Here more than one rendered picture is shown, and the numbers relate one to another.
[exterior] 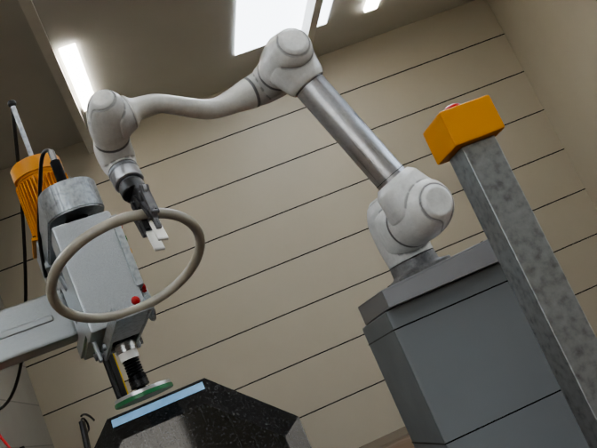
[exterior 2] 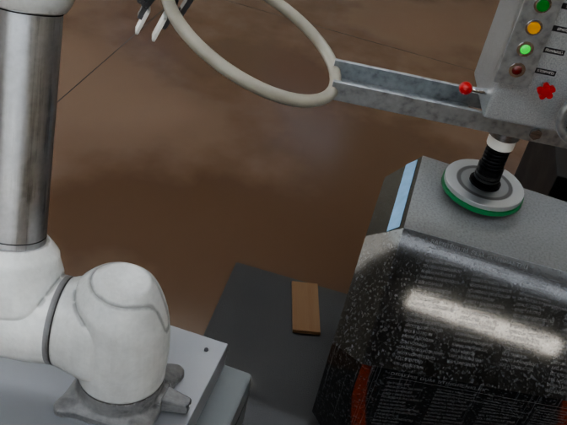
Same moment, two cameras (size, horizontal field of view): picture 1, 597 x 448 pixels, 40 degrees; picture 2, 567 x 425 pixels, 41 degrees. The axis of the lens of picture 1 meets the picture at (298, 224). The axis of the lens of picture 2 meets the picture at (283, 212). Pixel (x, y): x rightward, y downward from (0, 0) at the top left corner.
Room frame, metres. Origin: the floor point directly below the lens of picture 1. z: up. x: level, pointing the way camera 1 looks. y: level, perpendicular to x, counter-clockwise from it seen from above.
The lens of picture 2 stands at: (3.07, -1.01, 2.03)
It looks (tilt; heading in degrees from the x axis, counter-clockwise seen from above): 38 degrees down; 111
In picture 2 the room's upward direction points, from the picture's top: 12 degrees clockwise
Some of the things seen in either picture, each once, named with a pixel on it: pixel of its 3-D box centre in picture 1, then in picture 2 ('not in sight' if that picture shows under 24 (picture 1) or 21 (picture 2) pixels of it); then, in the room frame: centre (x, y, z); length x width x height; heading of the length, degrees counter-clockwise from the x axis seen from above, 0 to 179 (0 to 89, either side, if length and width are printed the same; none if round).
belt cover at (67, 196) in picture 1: (71, 236); not in sight; (3.27, 0.89, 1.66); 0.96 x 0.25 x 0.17; 22
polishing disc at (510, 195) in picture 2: (142, 392); (483, 184); (2.95, 0.76, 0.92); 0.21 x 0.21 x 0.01
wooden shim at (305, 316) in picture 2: not in sight; (305, 307); (2.51, 0.93, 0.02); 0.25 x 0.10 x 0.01; 118
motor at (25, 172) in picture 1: (51, 200); not in sight; (3.57, 1.00, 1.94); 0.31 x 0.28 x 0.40; 112
